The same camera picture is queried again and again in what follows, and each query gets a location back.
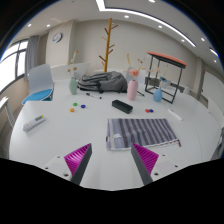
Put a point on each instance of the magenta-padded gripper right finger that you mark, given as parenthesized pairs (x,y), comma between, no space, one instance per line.
(145,160)

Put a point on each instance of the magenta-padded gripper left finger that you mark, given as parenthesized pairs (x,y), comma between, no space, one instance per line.
(78,160)

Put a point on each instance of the grey striped towel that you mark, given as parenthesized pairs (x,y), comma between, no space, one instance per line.
(143,131)

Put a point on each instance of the red round magnet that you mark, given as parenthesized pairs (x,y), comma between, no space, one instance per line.
(147,110)

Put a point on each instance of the blue round magnet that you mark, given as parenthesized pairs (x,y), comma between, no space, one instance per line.
(151,110)
(83,106)

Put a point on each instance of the orange round magnet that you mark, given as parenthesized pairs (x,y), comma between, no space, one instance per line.
(72,110)

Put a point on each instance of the white flat bar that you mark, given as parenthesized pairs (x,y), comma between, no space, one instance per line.
(175,114)

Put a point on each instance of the green round magnet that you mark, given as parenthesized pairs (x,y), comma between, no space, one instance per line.
(75,104)

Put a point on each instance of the white remote control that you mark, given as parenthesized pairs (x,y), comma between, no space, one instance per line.
(33,123)

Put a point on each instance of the black rectangular case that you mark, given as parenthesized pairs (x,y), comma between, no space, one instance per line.
(122,106)

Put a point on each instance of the blue vase with dried flowers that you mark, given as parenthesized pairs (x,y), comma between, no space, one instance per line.
(157,95)

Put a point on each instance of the black marker pen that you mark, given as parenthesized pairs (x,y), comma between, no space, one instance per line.
(93,96)

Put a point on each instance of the pink vase with flowers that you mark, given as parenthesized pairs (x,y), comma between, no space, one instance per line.
(132,90)

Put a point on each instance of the green vase with dried flowers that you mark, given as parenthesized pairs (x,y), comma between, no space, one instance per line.
(73,86)

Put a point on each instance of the grey backpack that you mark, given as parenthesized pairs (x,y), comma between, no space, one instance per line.
(106,81)

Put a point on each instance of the white chair with blue seat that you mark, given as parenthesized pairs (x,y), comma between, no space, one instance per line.
(40,80)

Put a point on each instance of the grey curtain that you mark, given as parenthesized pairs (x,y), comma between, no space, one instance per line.
(31,56)

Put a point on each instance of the window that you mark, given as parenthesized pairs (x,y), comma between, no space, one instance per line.
(8,68)

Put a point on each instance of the wooden coat tree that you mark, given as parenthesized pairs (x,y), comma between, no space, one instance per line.
(107,46)

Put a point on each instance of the ceiling lights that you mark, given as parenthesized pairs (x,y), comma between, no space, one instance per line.
(100,4)

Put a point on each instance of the black frame stand orange top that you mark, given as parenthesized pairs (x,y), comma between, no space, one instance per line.
(166,58)

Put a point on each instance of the round wall clock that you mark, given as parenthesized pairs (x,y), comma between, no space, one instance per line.
(57,37)

